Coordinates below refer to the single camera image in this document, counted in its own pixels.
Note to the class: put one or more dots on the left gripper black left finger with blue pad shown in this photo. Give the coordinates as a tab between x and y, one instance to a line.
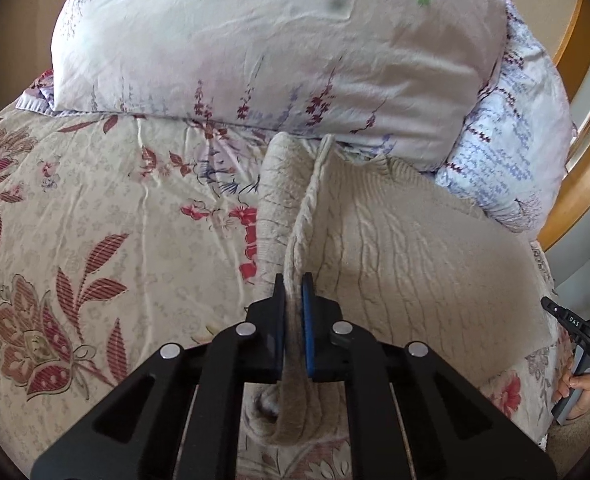
177	415

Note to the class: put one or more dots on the beige cable knit sweater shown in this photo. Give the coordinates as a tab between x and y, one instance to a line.
407	261

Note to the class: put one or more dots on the white pillow blue pattern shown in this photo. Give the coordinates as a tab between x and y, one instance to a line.
511	154

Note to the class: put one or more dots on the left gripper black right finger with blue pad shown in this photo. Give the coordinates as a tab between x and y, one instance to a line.
410	414

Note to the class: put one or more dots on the white floral pillow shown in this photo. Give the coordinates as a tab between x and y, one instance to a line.
395	76

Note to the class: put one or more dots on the wooden headboard frame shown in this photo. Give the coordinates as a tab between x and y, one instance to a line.
572	59

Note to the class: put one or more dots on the person's right hand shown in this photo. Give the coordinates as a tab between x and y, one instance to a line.
569	384

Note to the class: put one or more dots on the floral bed sheet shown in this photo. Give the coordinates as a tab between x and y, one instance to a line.
119	233

